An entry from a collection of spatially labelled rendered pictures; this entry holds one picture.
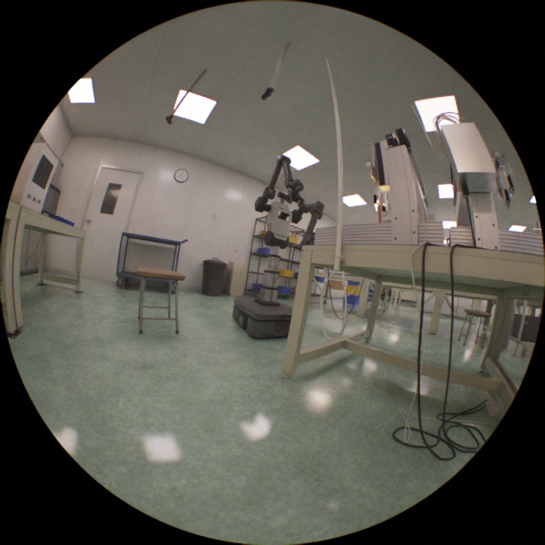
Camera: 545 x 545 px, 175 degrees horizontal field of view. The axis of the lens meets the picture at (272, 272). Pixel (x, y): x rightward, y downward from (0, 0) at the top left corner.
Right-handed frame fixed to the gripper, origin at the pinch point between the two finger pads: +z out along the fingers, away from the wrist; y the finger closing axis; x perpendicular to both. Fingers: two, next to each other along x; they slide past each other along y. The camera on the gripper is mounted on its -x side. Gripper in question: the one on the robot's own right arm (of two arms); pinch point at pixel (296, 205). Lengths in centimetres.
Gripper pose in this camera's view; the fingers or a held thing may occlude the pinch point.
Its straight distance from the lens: 128.6
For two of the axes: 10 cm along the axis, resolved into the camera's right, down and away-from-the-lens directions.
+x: -5.0, 4.3, 7.5
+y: 8.5, 1.3, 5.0
